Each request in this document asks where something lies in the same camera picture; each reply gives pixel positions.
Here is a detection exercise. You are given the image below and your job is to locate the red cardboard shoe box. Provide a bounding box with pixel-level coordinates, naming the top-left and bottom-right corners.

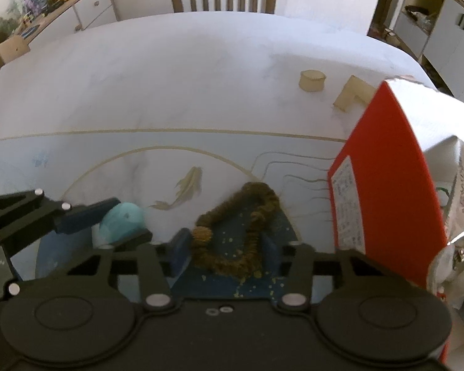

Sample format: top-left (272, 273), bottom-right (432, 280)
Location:
top-left (327, 76), bottom-right (464, 369)

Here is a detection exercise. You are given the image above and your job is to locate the cardboard box on sideboard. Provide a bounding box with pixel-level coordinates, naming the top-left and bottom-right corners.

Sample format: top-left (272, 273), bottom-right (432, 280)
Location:
top-left (0, 35), bottom-right (30, 68)

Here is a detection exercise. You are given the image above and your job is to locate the round beige wooden block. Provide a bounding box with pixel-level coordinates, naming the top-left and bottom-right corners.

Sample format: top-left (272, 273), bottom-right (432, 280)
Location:
top-left (298, 70), bottom-right (326, 92)

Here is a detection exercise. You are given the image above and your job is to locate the silver foil snack bag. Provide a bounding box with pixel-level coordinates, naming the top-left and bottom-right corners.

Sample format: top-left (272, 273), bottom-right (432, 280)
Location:
top-left (427, 134), bottom-right (464, 294)

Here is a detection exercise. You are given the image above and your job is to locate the white sideboard cabinet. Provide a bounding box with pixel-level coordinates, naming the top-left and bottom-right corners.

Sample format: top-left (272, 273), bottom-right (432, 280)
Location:
top-left (11, 0), bottom-right (119, 52)

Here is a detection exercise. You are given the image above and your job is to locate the large white wall cabinet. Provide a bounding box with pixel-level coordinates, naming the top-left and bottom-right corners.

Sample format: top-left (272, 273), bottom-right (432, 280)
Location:
top-left (367, 0), bottom-right (464, 97)

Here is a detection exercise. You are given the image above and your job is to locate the light blue soft toy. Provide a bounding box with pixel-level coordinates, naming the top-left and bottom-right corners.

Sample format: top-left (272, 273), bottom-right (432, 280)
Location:
top-left (94, 203), bottom-right (146, 246)

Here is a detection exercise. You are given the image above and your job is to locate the rectangular beige wooden block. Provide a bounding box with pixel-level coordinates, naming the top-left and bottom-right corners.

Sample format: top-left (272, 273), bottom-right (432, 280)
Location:
top-left (344, 75), bottom-right (376, 104)

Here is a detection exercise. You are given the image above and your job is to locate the small beige wooden block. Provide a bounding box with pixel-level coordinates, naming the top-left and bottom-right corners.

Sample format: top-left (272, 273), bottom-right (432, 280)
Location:
top-left (333, 90), bottom-right (354, 111)

